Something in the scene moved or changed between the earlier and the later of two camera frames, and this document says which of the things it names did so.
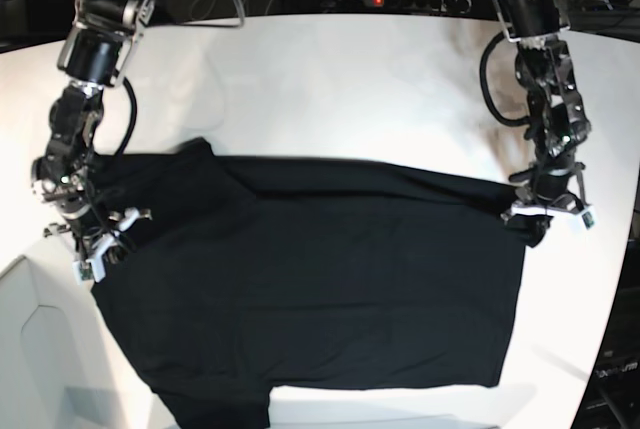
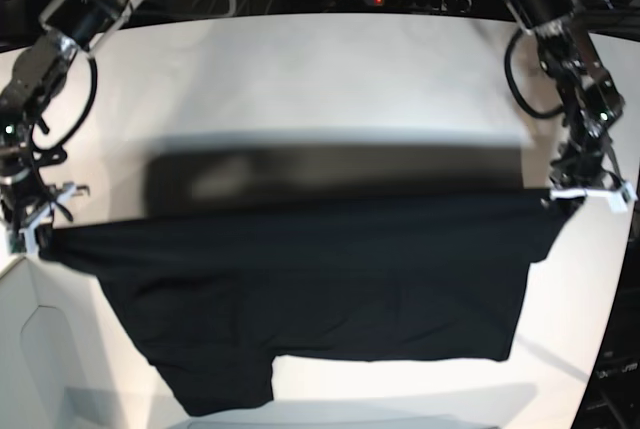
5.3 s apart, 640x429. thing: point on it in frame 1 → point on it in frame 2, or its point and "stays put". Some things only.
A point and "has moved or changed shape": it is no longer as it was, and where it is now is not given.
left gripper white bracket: (93, 267) → (66, 192)
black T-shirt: (254, 273) has moved or changed shape
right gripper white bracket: (532, 228) → (617, 198)
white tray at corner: (57, 368) stays put
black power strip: (442, 2) stays put
